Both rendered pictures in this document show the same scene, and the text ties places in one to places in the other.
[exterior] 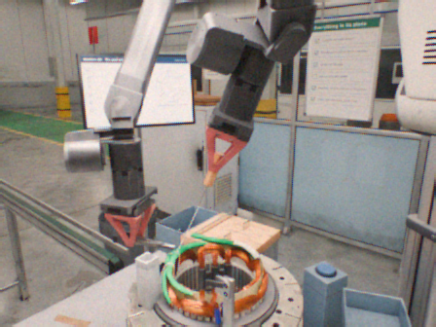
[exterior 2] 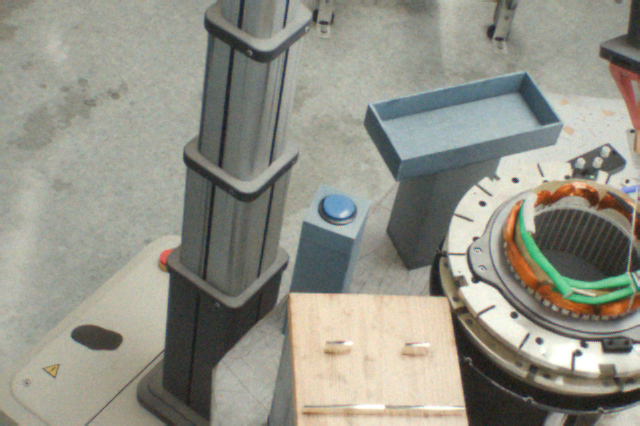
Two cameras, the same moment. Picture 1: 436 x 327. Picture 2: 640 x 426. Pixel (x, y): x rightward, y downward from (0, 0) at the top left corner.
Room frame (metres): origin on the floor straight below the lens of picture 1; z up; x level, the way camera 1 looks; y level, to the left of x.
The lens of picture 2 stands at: (1.50, 0.41, 2.25)
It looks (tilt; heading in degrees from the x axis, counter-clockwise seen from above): 50 degrees down; 221
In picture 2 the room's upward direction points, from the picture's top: 12 degrees clockwise
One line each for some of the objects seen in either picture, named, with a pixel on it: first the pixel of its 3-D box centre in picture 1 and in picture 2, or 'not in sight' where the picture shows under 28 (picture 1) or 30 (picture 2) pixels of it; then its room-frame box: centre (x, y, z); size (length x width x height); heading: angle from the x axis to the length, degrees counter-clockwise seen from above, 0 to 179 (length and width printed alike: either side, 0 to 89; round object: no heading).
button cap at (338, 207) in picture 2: (326, 269); (338, 206); (0.69, -0.26, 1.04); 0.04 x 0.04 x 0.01
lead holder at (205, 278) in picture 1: (215, 275); not in sight; (0.41, 0.00, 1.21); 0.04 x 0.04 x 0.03; 56
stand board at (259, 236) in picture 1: (231, 236); (375, 371); (0.82, -0.04, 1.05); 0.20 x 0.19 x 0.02; 53
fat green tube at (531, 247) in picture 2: (224, 242); (541, 246); (0.61, -0.02, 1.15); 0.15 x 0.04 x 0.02; 56
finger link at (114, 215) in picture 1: (131, 220); not in sight; (0.58, 0.16, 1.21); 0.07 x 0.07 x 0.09; 71
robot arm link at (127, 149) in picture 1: (122, 153); not in sight; (0.58, 0.17, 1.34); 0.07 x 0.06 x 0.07; 104
